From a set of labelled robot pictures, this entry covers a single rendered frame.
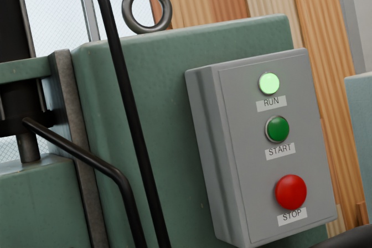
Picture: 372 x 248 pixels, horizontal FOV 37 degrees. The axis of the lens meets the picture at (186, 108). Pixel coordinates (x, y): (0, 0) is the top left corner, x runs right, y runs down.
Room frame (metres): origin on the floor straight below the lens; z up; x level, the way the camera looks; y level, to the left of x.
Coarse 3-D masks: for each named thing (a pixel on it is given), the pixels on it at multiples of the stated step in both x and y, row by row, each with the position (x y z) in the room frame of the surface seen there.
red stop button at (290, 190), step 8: (288, 176) 0.47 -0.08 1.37; (296, 176) 0.48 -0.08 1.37; (280, 184) 0.47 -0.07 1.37; (288, 184) 0.47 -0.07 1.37; (296, 184) 0.47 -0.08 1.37; (304, 184) 0.48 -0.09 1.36; (280, 192) 0.47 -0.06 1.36; (288, 192) 0.47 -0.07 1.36; (296, 192) 0.47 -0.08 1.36; (304, 192) 0.48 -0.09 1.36; (280, 200) 0.47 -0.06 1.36; (288, 200) 0.47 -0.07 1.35; (296, 200) 0.47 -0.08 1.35; (304, 200) 0.48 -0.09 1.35; (288, 208) 0.47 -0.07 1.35; (296, 208) 0.47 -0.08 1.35
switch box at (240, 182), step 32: (224, 64) 0.47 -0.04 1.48; (256, 64) 0.48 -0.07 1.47; (288, 64) 0.49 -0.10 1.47; (192, 96) 0.51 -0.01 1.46; (224, 96) 0.46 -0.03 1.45; (256, 96) 0.47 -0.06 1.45; (288, 96) 0.49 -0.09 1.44; (224, 128) 0.46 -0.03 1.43; (256, 128) 0.47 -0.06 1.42; (320, 128) 0.50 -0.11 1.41; (224, 160) 0.47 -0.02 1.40; (256, 160) 0.47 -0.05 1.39; (288, 160) 0.48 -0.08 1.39; (320, 160) 0.50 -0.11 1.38; (224, 192) 0.48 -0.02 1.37; (256, 192) 0.47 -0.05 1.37; (320, 192) 0.49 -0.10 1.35; (224, 224) 0.49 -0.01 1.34; (256, 224) 0.47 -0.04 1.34; (288, 224) 0.48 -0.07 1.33; (320, 224) 0.49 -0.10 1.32
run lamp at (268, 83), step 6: (270, 72) 0.48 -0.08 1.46; (264, 78) 0.47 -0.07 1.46; (270, 78) 0.47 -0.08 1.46; (276, 78) 0.48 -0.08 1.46; (258, 84) 0.48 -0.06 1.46; (264, 84) 0.47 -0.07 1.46; (270, 84) 0.47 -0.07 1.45; (276, 84) 0.48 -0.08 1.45; (264, 90) 0.47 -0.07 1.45; (270, 90) 0.47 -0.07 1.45; (276, 90) 0.48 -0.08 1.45
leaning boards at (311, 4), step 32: (192, 0) 2.08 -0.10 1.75; (224, 0) 2.18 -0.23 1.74; (256, 0) 2.23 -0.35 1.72; (288, 0) 2.33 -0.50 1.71; (320, 0) 2.36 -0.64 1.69; (320, 32) 2.34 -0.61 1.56; (320, 64) 2.31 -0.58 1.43; (352, 64) 2.39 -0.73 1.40; (320, 96) 2.29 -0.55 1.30; (352, 128) 2.34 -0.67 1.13; (352, 160) 2.32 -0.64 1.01; (352, 192) 2.29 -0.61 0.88; (352, 224) 2.27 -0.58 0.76
